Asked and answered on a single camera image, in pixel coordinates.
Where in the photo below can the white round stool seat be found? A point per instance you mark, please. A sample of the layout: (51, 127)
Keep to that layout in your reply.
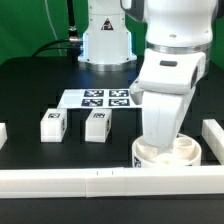
(184, 152)

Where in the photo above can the white sheet with tags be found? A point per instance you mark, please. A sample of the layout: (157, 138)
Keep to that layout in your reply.
(96, 98)

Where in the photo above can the white left fence rail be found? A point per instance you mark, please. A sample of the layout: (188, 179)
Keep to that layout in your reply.
(3, 134)

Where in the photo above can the white right fence rail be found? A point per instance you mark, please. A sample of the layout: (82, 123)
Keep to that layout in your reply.
(213, 142)

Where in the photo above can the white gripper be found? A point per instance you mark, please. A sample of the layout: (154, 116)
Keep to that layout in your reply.
(164, 89)

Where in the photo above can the white front fence rail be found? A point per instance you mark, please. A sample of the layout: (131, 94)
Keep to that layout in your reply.
(106, 182)

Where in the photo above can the white fence rail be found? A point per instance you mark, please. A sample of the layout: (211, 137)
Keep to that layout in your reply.
(3, 134)
(106, 182)
(213, 142)

